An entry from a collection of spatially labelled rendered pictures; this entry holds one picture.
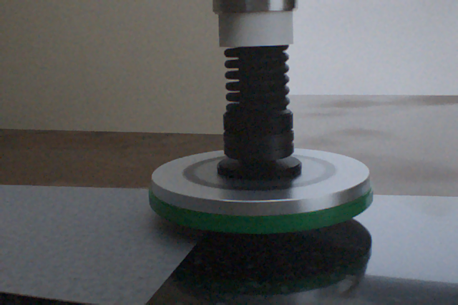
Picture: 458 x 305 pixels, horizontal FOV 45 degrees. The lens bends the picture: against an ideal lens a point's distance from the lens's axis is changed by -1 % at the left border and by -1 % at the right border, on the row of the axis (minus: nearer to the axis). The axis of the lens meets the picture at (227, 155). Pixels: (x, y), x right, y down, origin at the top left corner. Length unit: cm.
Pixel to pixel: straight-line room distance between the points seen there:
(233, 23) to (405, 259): 25
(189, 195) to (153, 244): 6
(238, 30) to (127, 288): 24
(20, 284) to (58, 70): 610
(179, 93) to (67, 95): 138
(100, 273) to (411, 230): 28
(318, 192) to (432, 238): 11
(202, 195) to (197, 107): 530
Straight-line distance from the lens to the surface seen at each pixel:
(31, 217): 62
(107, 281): 44
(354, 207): 49
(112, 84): 617
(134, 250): 49
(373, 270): 44
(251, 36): 50
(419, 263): 46
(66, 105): 652
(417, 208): 59
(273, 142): 51
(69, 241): 53
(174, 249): 49
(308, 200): 46
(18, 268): 49
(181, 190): 49
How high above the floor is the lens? 101
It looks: 12 degrees down
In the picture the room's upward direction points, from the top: 2 degrees counter-clockwise
